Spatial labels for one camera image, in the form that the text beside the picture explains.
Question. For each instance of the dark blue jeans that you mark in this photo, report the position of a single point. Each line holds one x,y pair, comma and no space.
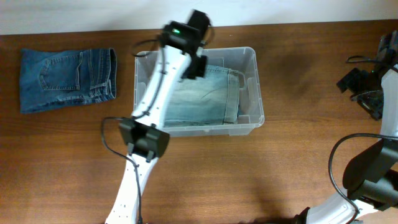
54,80

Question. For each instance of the clear plastic storage bin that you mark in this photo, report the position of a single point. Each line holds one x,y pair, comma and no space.
250,113

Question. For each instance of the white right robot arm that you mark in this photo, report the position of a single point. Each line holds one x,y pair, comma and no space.
369,181

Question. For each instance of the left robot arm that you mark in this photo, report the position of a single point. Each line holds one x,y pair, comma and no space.
180,57

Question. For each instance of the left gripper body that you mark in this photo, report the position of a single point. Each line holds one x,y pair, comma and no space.
196,66

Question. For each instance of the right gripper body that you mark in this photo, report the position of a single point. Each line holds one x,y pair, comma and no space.
369,81

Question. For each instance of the light blue jeans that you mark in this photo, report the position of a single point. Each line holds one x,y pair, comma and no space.
208,101

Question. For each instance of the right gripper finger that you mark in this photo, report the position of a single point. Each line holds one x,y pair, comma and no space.
355,81
371,101

